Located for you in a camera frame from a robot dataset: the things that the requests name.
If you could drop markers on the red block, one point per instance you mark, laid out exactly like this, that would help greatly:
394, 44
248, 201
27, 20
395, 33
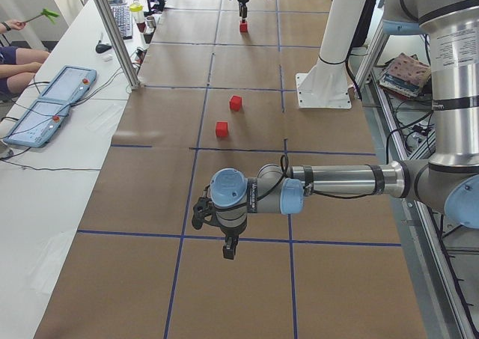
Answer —
235, 103
221, 129
243, 27

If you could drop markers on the metal cup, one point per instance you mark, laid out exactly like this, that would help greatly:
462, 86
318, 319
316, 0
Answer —
150, 22

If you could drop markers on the yellow lid bottle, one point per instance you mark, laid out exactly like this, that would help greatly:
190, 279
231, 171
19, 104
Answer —
136, 9

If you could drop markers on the black keyboard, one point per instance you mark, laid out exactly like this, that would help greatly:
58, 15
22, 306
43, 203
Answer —
123, 19

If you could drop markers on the black computer mouse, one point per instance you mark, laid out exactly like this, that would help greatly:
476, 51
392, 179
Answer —
101, 48

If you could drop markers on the stack of books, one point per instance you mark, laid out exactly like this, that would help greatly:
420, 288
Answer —
405, 75

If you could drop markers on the upper blue teach pendant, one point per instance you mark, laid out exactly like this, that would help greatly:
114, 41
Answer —
69, 85

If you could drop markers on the blue teach pendant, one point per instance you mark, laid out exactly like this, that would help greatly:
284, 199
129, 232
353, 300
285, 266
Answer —
38, 124
69, 85

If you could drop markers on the green toy stick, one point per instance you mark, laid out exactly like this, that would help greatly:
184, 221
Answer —
49, 14

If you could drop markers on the lower blue teach pendant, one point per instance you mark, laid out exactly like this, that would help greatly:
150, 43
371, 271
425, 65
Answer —
38, 124

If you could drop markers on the seated person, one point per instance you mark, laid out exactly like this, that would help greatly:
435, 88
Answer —
18, 67

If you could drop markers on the white camera pole base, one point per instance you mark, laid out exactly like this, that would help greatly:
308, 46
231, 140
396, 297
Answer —
325, 86

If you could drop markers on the aluminium frame post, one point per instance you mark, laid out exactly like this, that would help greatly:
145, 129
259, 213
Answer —
117, 42

